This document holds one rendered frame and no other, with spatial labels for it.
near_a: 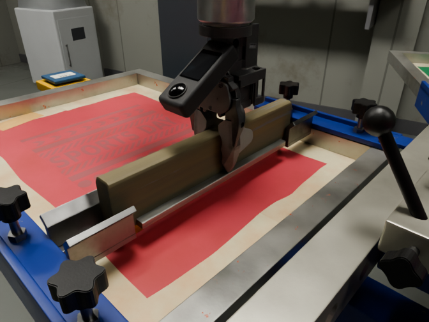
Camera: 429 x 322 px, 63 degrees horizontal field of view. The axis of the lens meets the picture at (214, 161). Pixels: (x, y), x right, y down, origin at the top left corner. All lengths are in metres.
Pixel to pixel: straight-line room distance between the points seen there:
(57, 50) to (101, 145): 3.47
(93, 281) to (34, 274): 0.12
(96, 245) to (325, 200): 0.30
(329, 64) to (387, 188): 2.93
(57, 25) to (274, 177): 3.68
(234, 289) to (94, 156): 0.43
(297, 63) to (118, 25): 2.17
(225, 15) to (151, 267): 0.32
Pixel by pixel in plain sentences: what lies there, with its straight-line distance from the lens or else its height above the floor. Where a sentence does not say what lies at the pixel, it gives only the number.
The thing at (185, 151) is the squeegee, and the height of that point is 1.06.
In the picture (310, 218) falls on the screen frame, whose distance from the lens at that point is 0.47.
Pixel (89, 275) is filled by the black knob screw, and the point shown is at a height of 1.06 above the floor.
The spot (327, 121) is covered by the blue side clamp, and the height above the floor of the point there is 1.00.
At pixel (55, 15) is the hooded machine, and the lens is 4.11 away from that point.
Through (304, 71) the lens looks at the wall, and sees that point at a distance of 3.44.
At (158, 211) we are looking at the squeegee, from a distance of 0.47.
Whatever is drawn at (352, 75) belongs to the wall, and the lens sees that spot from 3.35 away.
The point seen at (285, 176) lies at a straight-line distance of 0.62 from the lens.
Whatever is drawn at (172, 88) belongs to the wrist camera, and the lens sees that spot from 0.45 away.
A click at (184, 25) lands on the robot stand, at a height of 1.11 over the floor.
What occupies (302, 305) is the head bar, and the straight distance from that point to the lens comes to 0.31.
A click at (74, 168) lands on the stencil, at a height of 0.95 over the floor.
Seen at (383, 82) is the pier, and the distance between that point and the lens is 3.16.
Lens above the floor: 1.28
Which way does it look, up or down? 29 degrees down
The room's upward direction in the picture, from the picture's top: straight up
